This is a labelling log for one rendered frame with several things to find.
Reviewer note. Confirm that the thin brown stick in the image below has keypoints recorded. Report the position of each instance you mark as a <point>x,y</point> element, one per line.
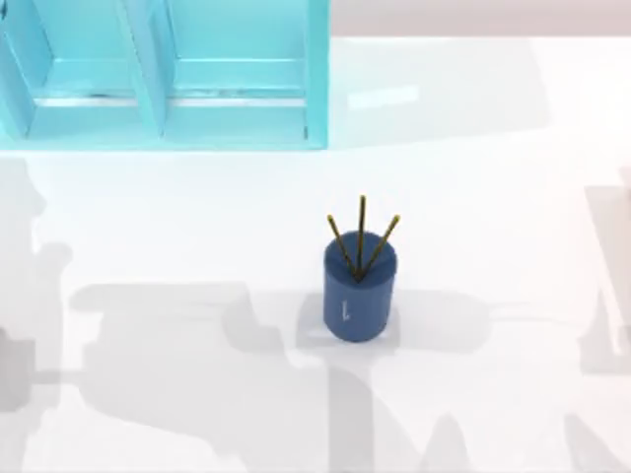
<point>361,236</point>
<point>340,245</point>
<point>382,241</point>

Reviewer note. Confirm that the dark blue cylindrical pot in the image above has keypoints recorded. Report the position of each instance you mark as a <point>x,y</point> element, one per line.
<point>360,310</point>

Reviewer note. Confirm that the light blue rack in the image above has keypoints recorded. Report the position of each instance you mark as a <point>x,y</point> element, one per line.
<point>236,74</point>

